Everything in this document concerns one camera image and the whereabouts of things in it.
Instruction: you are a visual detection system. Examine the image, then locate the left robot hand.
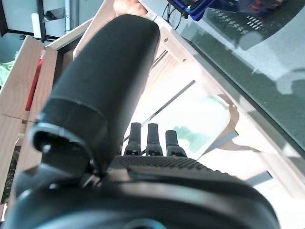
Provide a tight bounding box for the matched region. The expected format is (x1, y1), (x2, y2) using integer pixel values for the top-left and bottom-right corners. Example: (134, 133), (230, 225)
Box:
(0, 13), (279, 229)

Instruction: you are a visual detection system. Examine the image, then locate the blue plastic shopping basket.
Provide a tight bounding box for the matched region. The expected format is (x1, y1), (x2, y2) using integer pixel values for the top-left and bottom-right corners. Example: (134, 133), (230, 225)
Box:
(166, 0), (286, 22)

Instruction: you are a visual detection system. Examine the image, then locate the red chili pepper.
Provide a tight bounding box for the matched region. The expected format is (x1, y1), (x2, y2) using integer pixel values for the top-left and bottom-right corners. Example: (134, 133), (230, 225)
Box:
(25, 54), (46, 112)

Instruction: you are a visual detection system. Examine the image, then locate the black metal rack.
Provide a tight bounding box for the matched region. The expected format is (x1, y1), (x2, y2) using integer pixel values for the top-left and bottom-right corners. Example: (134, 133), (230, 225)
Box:
(0, 0), (81, 42)

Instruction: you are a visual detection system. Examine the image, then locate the white cylinder roll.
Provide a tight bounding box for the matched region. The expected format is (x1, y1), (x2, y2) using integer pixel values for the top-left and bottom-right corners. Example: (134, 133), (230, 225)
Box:
(30, 13), (42, 39)

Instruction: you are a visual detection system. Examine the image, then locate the light green cabbage head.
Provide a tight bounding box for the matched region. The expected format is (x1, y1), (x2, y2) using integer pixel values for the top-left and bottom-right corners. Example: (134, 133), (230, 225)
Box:
(0, 59), (16, 86)

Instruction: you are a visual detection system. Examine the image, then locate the green white napa cabbage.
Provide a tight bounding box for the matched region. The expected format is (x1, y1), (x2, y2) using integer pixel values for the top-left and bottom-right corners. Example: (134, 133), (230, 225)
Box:
(164, 94), (232, 156)

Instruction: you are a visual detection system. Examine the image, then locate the green striped pumpkin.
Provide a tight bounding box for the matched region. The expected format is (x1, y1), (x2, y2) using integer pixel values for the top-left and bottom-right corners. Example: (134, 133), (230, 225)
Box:
(6, 145), (23, 189)

